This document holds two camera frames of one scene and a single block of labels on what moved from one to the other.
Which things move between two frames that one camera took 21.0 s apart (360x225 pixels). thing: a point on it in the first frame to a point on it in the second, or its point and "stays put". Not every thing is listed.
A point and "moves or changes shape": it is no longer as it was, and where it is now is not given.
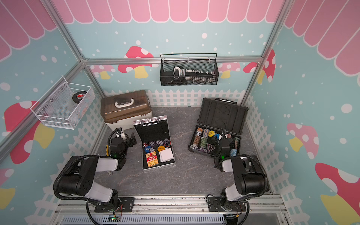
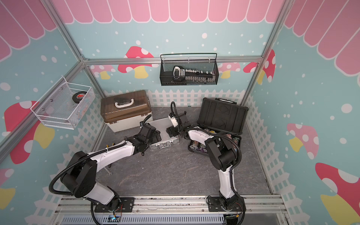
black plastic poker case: [215, 114] stays put
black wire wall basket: [189, 69] stays put
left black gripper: [129, 140] to [155, 139]
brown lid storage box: [120, 110] stays put
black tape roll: [78, 96] stays put
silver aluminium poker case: [156, 146] moves or changes shape
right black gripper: [231, 145] to [172, 129]
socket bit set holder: [179, 72] stays put
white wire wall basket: [64, 105] stays put
